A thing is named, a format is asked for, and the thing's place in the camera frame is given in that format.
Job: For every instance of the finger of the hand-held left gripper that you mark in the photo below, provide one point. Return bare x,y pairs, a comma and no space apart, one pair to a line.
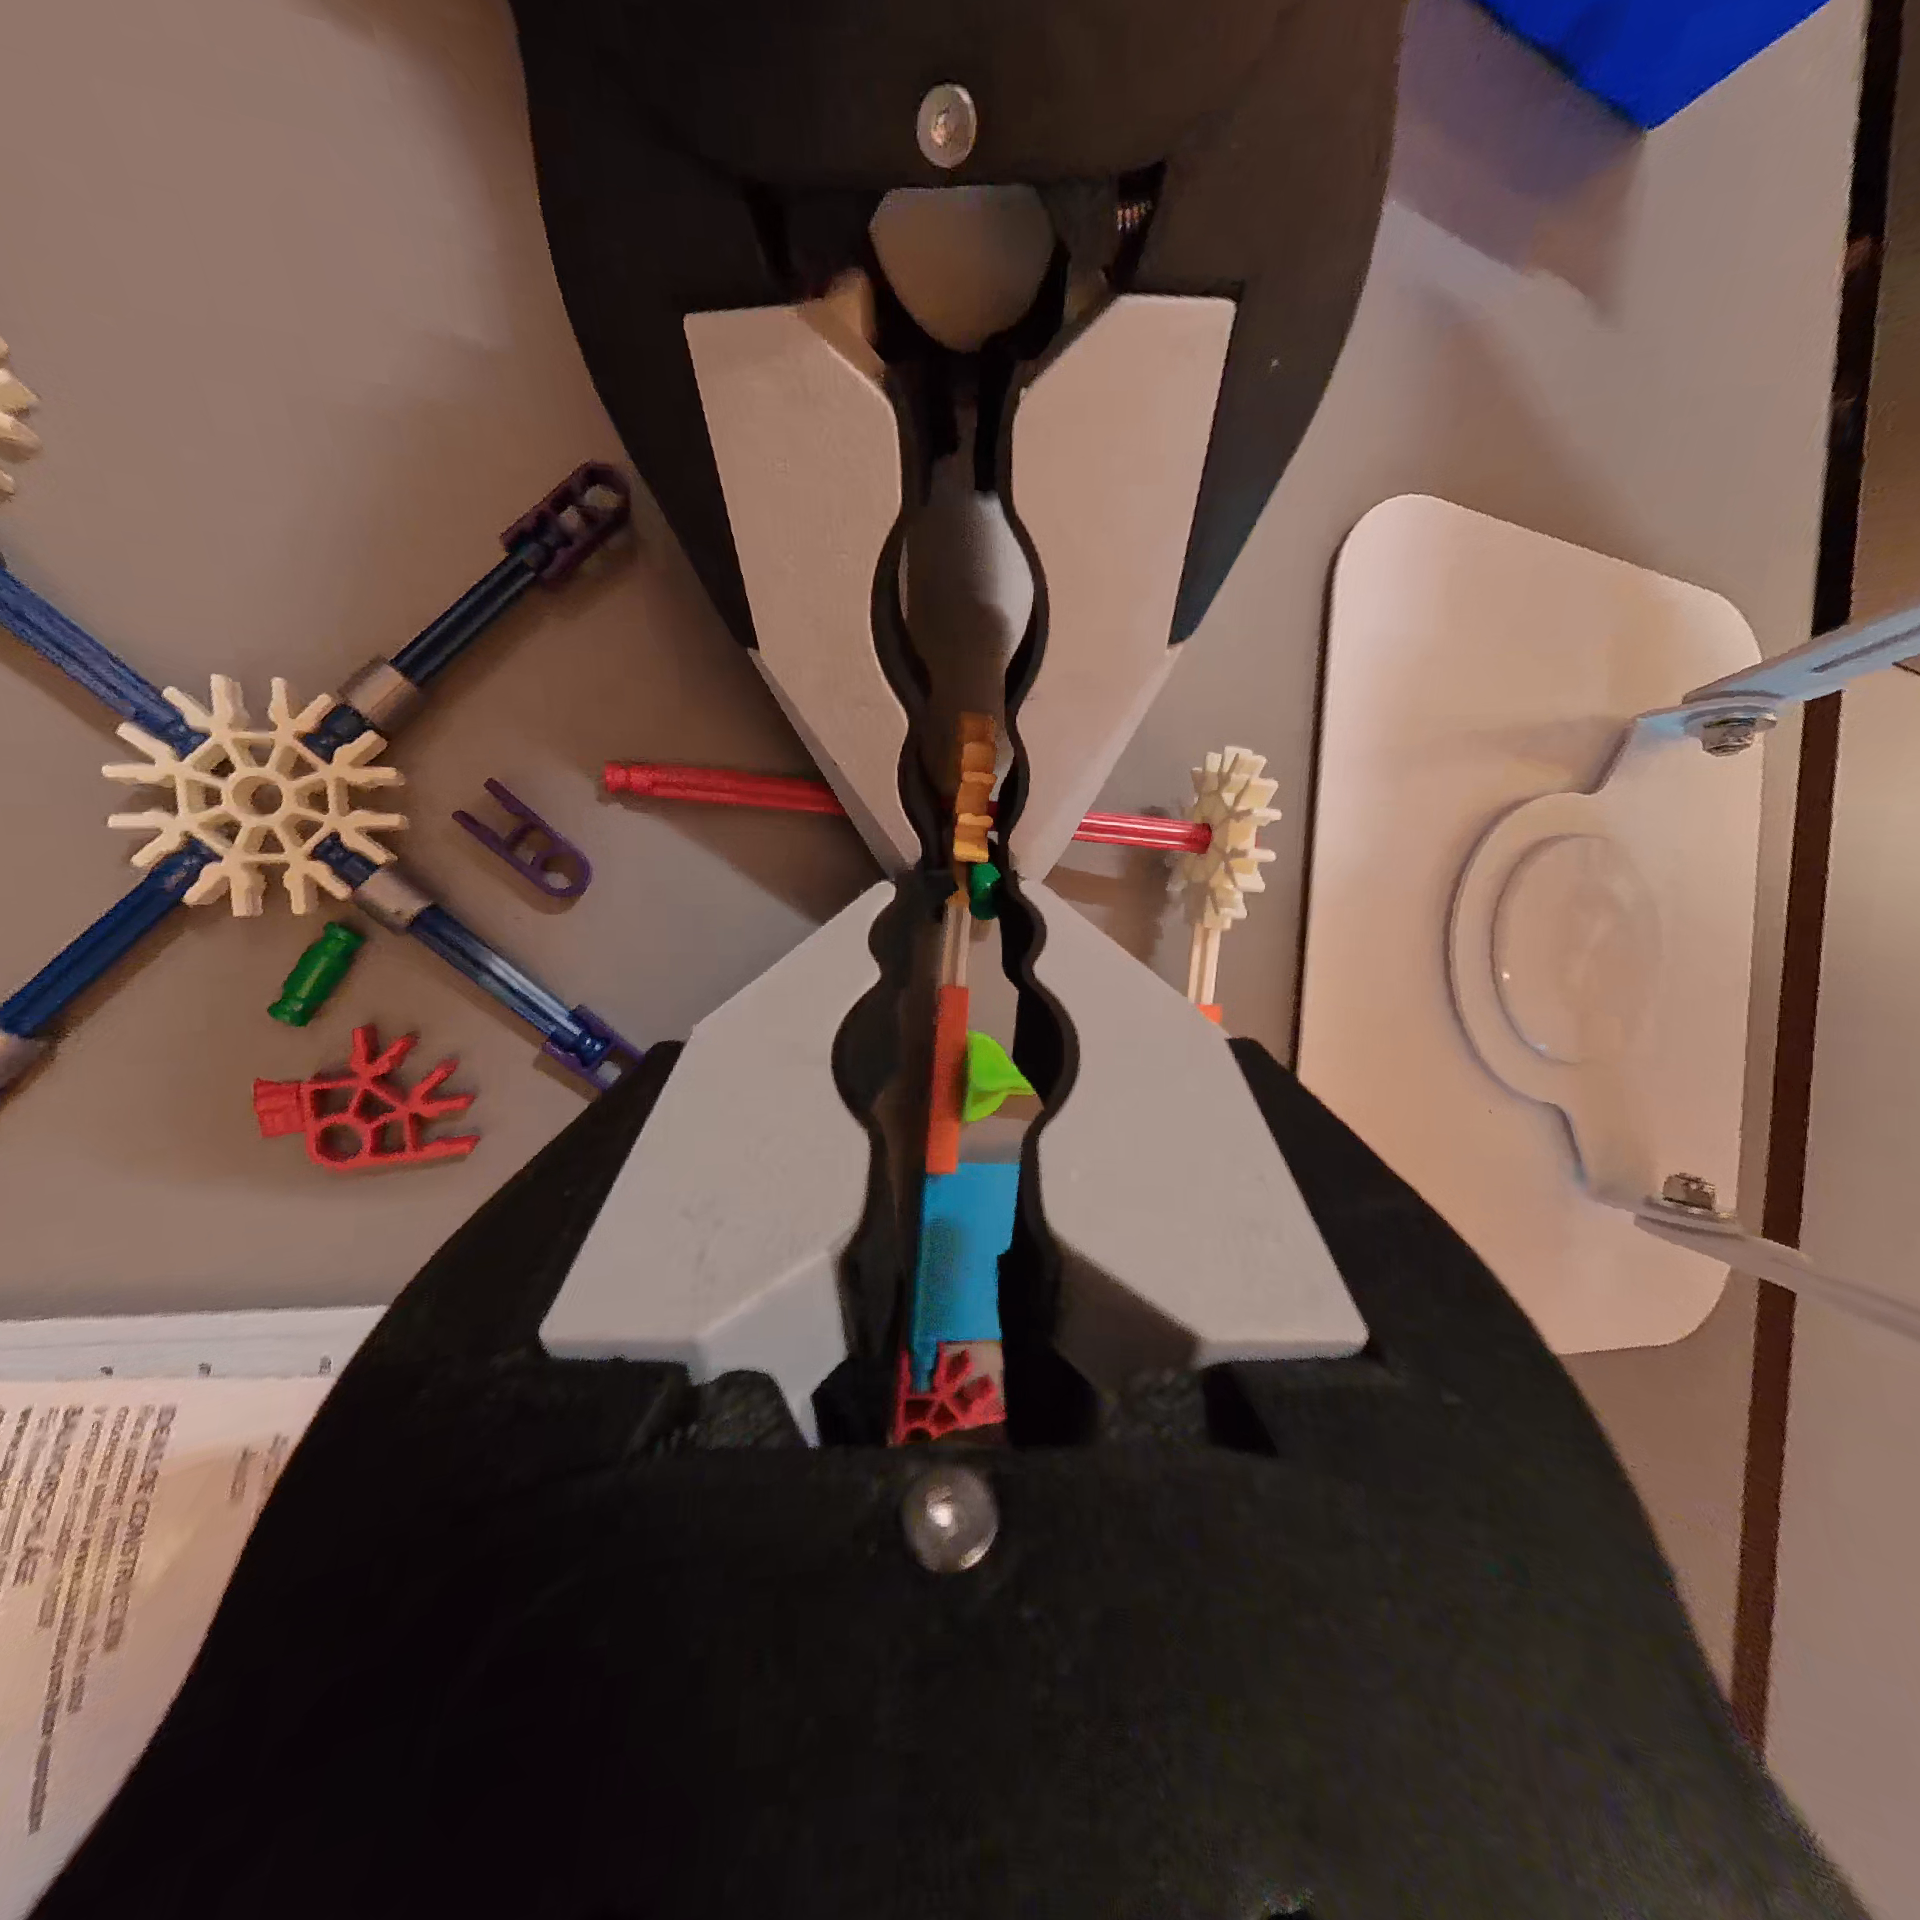
795,481
1140,481

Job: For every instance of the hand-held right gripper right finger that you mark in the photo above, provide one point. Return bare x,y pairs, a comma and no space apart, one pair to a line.
1202,1201

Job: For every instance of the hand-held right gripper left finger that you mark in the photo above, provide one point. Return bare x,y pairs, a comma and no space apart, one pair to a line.
703,1201

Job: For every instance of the colourful toy cart frame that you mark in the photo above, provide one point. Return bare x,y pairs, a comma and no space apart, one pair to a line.
959,1228

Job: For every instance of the green short toy rod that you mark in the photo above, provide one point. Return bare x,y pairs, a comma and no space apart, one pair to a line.
985,890
313,972

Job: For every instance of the blue rod cross white hub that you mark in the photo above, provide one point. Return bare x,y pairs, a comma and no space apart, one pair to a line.
377,693

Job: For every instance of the purple toy clip connector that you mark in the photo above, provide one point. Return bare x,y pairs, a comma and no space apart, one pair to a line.
527,841

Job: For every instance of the red toy fan connector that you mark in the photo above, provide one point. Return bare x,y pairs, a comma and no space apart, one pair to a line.
278,1110

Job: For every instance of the tagged blue plastic bin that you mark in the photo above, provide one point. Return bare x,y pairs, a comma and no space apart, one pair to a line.
1653,44

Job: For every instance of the toy instruction booklet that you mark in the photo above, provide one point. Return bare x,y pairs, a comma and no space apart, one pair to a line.
89,1498

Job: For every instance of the white snowflake toy connector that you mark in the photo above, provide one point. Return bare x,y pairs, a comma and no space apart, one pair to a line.
11,413

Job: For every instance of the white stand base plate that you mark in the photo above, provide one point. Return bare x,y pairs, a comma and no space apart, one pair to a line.
1395,898

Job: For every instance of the stand foot bracket with dome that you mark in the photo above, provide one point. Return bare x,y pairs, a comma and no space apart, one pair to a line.
1574,931

